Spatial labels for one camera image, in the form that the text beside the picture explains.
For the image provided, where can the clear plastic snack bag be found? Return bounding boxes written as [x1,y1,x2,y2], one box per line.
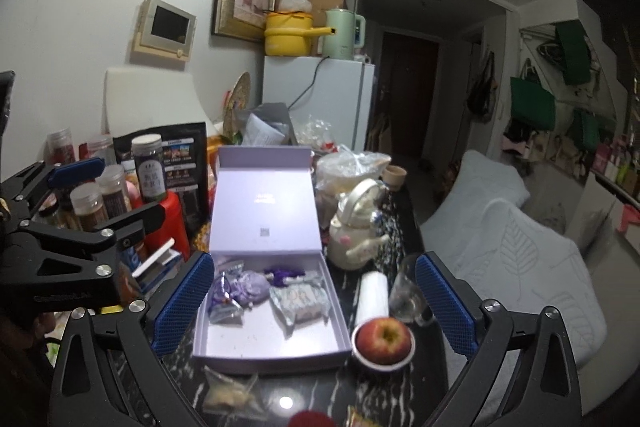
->
[202,366,262,416]

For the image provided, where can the white cabinet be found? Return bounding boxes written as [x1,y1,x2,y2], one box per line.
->
[565,172,640,268]

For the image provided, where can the row of bottles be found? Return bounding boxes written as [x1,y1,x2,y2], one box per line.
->
[592,127,640,204]

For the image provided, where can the pale green electric kettle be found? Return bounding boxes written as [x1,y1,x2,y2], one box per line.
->
[322,8,368,60]

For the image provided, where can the white paper roll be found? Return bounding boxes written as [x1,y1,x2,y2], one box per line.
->
[354,271,390,334]

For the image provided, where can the lavender sachet bag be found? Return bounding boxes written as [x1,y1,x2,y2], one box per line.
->
[235,271,274,306]

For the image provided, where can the wall intercom panel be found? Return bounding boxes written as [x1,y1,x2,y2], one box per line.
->
[131,0,197,63]

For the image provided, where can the light blue leaf pillow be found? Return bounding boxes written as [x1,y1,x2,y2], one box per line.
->
[420,199,609,369]

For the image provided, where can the dark hanging bag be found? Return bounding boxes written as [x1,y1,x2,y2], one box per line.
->
[467,52,496,124]

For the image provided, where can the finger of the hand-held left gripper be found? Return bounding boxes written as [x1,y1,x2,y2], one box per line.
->
[0,158,106,221]
[22,202,166,281]

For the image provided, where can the red spice jar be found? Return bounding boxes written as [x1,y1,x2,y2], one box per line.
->
[47,128,76,166]

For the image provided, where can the grey envelope bag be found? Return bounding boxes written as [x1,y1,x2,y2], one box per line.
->
[245,103,297,148]

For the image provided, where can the white fridge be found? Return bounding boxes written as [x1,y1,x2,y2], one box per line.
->
[262,54,376,154]

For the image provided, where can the dark brown door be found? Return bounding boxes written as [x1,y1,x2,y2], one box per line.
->
[382,32,440,158]

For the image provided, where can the round woven mat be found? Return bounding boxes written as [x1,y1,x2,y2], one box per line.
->
[222,71,252,138]

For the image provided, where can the purple foil packet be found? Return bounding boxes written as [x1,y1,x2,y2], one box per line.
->
[208,272,245,326]

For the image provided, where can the brown spice jar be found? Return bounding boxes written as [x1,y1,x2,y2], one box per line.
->
[70,183,109,233]
[95,165,132,221]

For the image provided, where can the red orange snack packet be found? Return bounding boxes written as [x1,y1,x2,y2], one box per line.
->
[347,407,382,427]

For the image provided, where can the black power cord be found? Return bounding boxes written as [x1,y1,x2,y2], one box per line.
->
[289,56,327,108]

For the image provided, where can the glass mug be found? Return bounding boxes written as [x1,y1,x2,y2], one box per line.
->
[389,268,437,326]

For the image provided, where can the red apple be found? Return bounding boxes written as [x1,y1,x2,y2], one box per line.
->
[356,317,412,363]

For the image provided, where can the red canister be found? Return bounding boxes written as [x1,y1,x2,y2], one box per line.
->
[145,189,191,259]

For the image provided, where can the beige cup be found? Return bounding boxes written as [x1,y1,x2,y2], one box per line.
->
[382,164,407,192]

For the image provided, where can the white printed snack packet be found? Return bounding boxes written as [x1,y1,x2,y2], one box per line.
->
[270,282,330,339]

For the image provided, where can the plain white pillow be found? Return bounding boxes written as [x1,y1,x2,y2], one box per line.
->
[445,150,531,214]

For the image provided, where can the small metal bowl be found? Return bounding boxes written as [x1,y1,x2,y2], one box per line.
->
[350,324,417,371]

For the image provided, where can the white cartoon teapot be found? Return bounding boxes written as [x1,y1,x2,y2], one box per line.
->
[327,178,394,271]

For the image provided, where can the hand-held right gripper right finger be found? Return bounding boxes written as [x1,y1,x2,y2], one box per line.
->
[414,252,585,427]

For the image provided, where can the green tote bag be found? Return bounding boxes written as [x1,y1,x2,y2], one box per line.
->
[510,77,557,132]
[555,23,592,86]
[572,109,601,150]

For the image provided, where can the yellow pot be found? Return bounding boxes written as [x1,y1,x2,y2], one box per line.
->
[264,11,337,57]

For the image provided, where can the blue and white box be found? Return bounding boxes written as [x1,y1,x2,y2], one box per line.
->
[131,237,184,289]

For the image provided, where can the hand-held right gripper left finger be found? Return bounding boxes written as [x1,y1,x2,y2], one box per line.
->
[49,251,216,427]

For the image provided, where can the lavender gift box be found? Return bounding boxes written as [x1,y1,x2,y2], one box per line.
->
[192,146,353,376]

